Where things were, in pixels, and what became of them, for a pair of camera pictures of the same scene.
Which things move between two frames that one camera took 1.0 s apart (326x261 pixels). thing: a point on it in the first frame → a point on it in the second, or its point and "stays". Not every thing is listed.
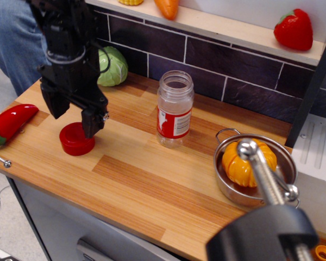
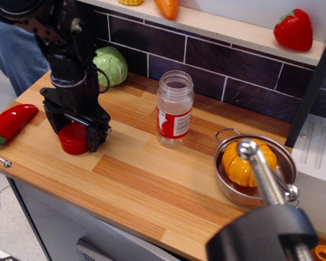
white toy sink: [315, 149] stays
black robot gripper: [78, 81] → [77, 93]
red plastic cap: [73, 141] stays
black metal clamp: [279, 232] stays
